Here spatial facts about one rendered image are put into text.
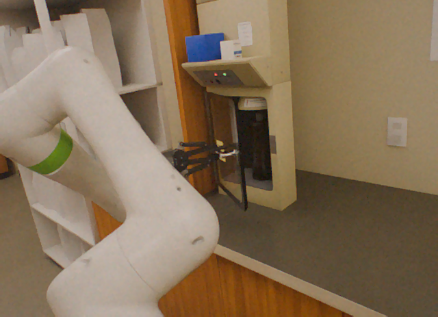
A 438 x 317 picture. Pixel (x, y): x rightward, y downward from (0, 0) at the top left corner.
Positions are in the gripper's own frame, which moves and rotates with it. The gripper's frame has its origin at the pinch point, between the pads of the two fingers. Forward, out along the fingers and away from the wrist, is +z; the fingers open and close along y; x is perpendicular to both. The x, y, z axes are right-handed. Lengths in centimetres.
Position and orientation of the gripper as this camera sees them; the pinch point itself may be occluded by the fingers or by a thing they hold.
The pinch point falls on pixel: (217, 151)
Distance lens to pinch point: 124.9
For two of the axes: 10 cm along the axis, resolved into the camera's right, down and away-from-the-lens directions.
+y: -1.2, -9.5, -2.9
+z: 9.4, -2.0, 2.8
